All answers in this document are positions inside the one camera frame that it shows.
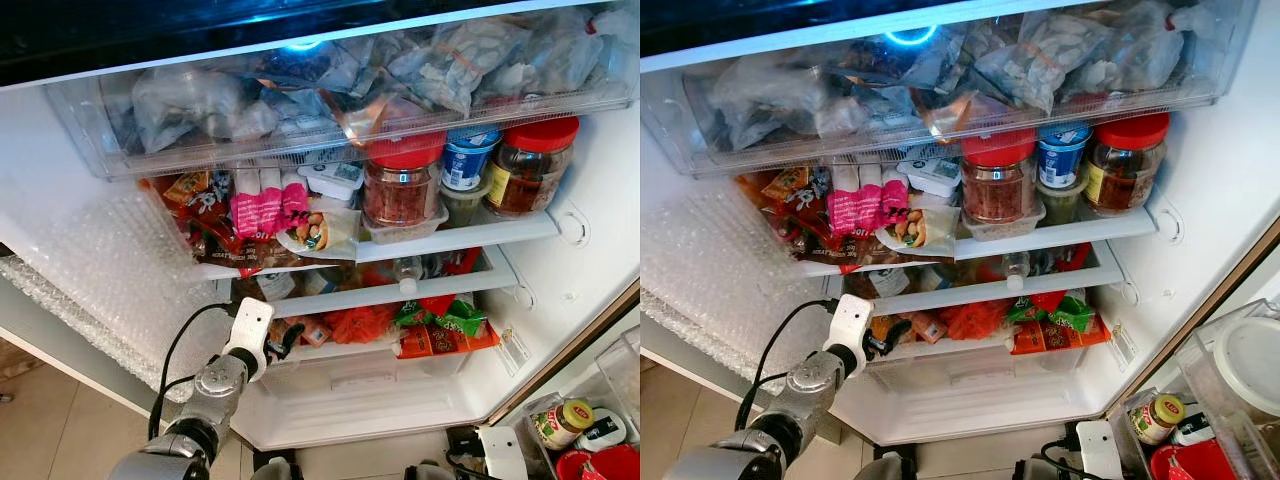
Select red orange mesh bag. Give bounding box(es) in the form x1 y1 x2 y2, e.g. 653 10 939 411
939 299 1012 342
324 304 402 347

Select nut picture packet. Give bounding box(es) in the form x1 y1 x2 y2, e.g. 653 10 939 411
874 203 960 257
274 204 362 262

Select clear crisper drawer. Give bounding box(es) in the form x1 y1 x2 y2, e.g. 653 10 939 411
250 335 533 406
865 330 1136 401

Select pink snack packet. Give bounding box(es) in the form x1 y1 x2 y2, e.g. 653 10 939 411
827 163 912 239
229 164 312 242

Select clear plastic water bottle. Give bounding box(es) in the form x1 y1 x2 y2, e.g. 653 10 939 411
389 254 428 297
999 249 1033 292

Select dark red snack packet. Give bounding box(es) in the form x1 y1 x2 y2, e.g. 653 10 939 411
139 169 246 269
734 164 839 273

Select clear plastic tray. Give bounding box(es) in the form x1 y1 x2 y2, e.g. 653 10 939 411
959 198 1047 242
359 203 452 245

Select orange flat box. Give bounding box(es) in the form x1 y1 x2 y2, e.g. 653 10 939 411
1009 317 1114 357
396 321 502 360

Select green snack packet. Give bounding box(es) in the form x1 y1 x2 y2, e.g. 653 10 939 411
1004 291 1099 334
394 296 489 337

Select small white box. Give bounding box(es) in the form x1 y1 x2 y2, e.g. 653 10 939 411
896 154 964 199
299 159 367 202

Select bubble wrap sheet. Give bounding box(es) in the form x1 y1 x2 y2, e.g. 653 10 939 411
0 185 239 379
640 180 843 369

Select red lid jar reddish content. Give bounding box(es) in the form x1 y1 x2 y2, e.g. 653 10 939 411
959 127 1042 225
361 132 449 230

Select clear chiller drawer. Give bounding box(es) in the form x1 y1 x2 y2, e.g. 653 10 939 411
45 5 641 182
640 0 1263 178

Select blue white tub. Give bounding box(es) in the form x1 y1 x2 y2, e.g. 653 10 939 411
440 124 502 194
1035 120 1097 191

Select refrigerator door with shelves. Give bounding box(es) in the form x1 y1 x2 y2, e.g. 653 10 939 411
1100 215 1280 480
495 283 641 480

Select yellow lid jar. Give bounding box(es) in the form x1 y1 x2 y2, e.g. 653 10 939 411
529 397 597 452
1129 392 1189 447

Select red lid jar dark content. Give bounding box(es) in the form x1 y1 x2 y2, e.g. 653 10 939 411
486 115 582 217
1085 111 1172 214

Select white jar dark label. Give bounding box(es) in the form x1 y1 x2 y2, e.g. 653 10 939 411
575 410 630 452
1172 404 1217 447

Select red plastic bowl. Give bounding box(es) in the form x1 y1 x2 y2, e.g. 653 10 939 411
555 442 641 480
1149 437 1243 480

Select black refrigerator white interior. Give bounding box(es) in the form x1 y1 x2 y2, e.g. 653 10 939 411
640 0 1280 447
0 0 641 453

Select white lid clear container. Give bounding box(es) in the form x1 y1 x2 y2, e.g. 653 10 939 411
1178 298 1280 423

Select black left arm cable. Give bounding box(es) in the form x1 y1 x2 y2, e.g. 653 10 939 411
735 298 836 431
148 303 236 441

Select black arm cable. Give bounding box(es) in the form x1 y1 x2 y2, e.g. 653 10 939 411
1040 425 1096 476
445 428 501 480
735 298 836 431
148 303 236 441

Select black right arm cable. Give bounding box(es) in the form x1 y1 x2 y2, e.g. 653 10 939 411
445 428 501 480
1040 425 1096 476

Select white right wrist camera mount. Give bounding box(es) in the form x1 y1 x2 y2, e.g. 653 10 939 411
478 427 529 480
1075 420 1125 480

